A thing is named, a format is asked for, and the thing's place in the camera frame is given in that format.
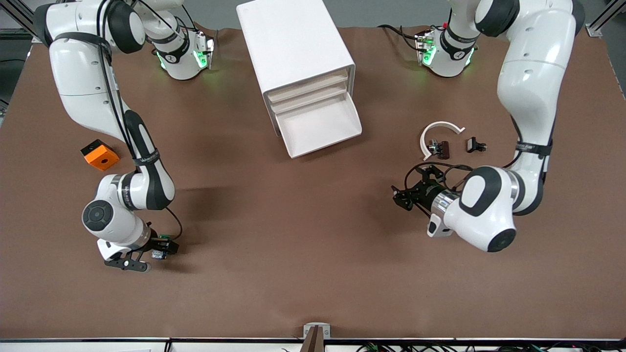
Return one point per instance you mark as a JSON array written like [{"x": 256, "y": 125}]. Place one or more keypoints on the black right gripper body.
[{"x": 157, "y": 242}]

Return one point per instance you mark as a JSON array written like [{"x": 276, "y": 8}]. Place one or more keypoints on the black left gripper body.
[{"x": 426, "y": 191}]

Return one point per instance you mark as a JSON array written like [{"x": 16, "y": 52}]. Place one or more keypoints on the white plastic drawer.
[
  {"x": 318, "y": 127},
  {"x": 310, "y": 99},
  {"x": 308, "y": 87}
]

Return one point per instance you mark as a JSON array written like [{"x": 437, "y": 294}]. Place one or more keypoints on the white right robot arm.
[{"x": 78, "y": 73}]

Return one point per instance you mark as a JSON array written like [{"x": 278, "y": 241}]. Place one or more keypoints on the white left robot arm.
[{"x": 528, "y": 73}]

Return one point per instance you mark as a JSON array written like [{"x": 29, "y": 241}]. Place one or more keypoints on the white drawer cabinet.
[{"x": 288, "y": 44}]

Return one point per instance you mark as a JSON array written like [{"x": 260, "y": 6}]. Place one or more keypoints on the white curved plastic strip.
[{"x": 430, "y": 128}]

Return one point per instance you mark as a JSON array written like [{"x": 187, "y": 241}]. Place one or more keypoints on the orange and black box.
[{"x": 102, "y": 157}]

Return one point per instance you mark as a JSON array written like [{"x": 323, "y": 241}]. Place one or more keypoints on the dark brown push button switch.
[{"x": 443, "y": 149}]

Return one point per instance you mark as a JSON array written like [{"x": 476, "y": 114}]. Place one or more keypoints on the small black switch part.
[{"x": 473, "y": 145}]

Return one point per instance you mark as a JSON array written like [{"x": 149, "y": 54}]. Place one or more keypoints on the grey metal bracket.
[{"x": 326, "y": 332}]

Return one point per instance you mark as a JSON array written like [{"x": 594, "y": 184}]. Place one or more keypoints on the brown upright post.
[{"x": 313, "y": 342}]

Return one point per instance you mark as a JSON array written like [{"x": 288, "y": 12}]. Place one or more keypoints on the aluminium frame profile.
[
  {"x": 594, "y": 30},
  {"x": 19, "y": 13}
]

